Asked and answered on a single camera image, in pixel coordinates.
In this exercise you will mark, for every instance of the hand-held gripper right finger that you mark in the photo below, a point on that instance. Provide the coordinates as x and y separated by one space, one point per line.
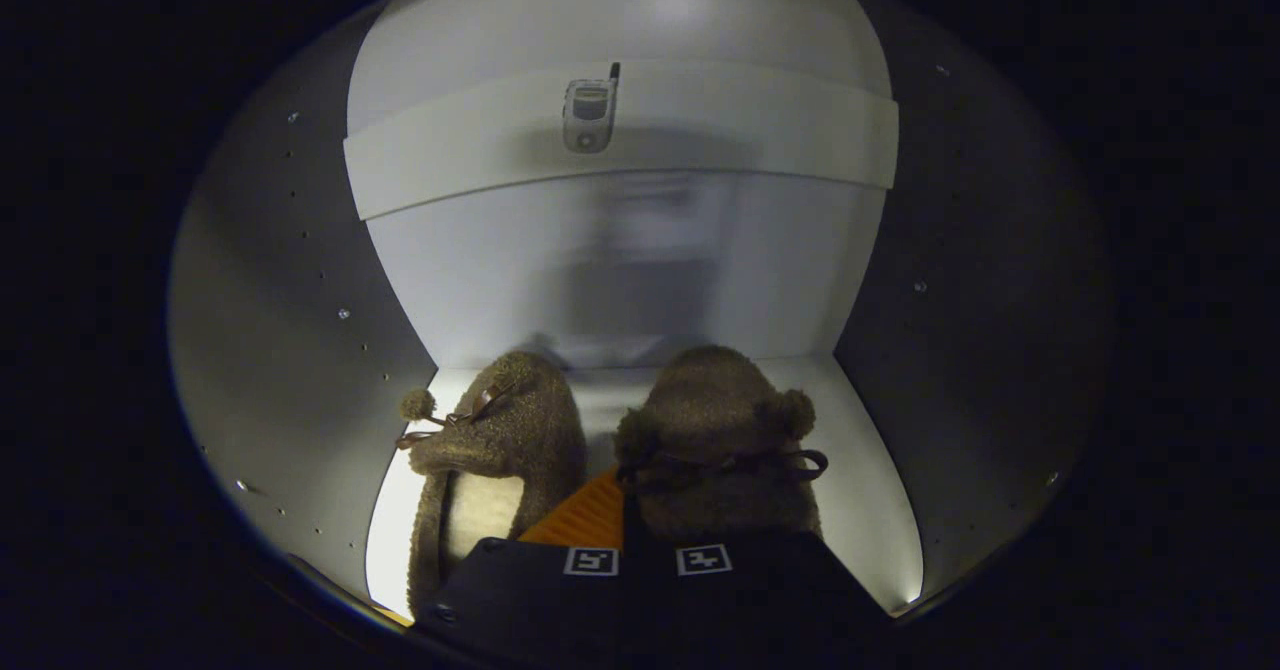
760 590

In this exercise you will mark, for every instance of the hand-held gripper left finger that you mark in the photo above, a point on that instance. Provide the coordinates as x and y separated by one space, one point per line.
540 590

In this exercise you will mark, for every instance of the brown plush shoe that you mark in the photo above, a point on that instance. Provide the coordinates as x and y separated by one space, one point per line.
715 410
530 420

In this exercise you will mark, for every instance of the dark grey shoe cabinet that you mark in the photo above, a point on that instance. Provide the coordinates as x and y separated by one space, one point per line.
270 300

